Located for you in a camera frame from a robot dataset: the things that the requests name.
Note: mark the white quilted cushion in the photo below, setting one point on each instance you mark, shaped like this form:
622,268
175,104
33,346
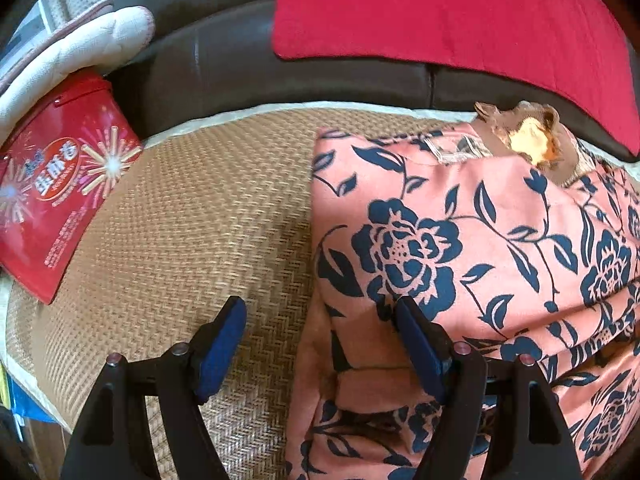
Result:
75,50

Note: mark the red gift box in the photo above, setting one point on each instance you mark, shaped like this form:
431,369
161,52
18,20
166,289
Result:
50,185

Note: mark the blue flat item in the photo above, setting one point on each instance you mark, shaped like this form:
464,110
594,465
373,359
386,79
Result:
30,402

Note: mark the dark brown leather sofa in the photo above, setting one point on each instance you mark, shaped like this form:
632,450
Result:
225,60

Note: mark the brown garment with yellow print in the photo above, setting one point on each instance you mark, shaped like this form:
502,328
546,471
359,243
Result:
565,142

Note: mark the pink floral garment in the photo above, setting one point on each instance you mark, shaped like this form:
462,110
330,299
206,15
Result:
450,260

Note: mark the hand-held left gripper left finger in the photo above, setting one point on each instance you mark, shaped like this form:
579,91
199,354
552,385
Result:
220,355

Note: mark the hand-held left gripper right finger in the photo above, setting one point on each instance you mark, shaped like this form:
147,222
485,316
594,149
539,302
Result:
417,347

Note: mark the red cloth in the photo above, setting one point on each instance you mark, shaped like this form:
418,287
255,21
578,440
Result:
450,10

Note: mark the woven rattan mat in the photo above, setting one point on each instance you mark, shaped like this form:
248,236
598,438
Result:
200,220

